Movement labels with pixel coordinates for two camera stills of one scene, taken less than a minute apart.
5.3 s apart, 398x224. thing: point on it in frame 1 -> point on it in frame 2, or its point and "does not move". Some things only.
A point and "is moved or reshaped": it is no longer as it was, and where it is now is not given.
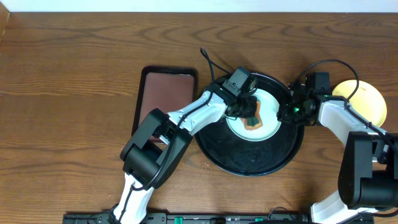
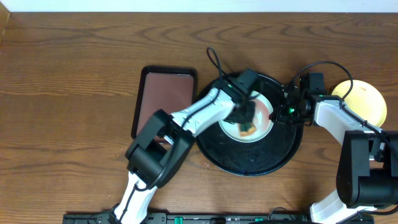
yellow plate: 368,101 does not move
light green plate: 267,107 is moved or reshaped
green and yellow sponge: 254,122 -> 246,129
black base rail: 272,218 does not move
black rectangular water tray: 168,89 does not move
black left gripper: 249,106 does not move
